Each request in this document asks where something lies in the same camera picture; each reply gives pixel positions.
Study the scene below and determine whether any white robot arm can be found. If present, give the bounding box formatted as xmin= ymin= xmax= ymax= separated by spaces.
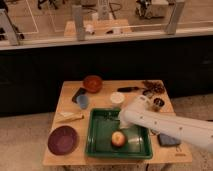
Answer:
xmin=118 ymin=95 xmax=213 ymax=153

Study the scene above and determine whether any yellow wooden wedge block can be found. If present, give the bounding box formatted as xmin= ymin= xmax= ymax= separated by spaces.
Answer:
xmin=57 ymin=112 xmax=84 ymax=122

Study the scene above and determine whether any black handled knife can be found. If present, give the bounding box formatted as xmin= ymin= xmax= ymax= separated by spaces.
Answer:
xmin=117 ymin=87 xmax=144 ymax=92

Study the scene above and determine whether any white round cup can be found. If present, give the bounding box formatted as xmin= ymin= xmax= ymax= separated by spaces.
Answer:
xmin=110 ymin=92 xmax=125 ymax=107

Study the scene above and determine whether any blue grey sponge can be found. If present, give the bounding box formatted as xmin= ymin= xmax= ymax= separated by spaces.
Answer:
xmin=157 ymin=133 xmax=181 ymax=147

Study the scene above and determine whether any black flat rectangular object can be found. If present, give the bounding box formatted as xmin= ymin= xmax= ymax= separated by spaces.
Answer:
xmin=72 ymin=87 xmax=86 ymax=103

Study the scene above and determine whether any purple bowl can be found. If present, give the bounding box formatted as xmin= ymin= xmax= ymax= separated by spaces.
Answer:
xmin=47 ymin=125 xmax=78 ymax=155

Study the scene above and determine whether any blue plastic cup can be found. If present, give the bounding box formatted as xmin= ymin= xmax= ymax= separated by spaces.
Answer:
xmin=76 ymin=95 xmax=89 ymax=109

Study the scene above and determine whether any green plastic tray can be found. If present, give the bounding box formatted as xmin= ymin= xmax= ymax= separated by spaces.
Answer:
xmin=85 ymin=108 xmax=153 ymax=159

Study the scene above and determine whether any silver metal fork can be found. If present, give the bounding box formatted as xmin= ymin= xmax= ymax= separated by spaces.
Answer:
xmin=104 ymin=114 xmax=119 ymax=121

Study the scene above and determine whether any red yellow apple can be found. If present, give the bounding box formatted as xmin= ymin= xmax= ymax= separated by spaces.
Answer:
xmin=111 ymin=131 xmax=126 ymax=147

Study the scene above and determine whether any wooden table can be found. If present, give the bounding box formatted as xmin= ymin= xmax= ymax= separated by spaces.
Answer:
xmin=43 ymin=80 xmax=192 ymax=166

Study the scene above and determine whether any orange brown bowl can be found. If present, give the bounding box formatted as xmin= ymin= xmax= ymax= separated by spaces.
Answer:
xmin=83 ymin=75 xmax=102 ymax=93

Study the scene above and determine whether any small dark jar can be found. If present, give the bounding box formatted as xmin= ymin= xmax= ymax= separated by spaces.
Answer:
xmin=152 ymin=98 xmax=165 ymax=112

